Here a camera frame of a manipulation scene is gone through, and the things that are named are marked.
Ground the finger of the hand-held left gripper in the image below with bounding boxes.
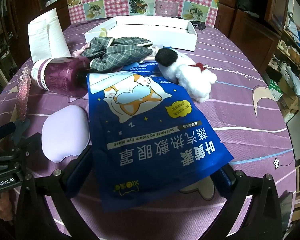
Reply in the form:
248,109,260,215
12,117,32,146

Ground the purple striped tablecloth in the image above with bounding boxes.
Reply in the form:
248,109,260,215
0,17,297,240

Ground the white cardboard box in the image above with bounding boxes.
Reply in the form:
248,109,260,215
84,16,198,52

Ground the dark wooden cabinet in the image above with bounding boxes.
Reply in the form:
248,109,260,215
215,0,283,68
0,0,70,80

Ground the person's left hand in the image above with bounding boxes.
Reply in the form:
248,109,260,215
0,194,14,222

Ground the lavender soft pouch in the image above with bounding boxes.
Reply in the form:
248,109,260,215
42,105,91,163

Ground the black plastic clip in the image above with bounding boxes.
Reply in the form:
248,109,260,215
191,21,207,30

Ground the blue cartoon print packet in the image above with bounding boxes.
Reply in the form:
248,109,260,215
86,71,234,212

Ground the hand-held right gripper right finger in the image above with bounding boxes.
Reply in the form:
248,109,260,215
197,165,285,240

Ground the pink tinsel scrubber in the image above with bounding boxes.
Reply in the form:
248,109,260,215
16,64,32,122

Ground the cluttered storage shelf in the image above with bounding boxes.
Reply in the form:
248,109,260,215
265,0,300,120

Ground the dark purple bottle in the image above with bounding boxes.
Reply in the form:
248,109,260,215
30,56,90,99

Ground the white plush dog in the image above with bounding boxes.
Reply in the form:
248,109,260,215
154,48,217,103

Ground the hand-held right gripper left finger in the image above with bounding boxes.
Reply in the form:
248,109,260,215
15,150,94,240

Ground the green cardboard box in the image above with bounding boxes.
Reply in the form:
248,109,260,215
268,79,283,100

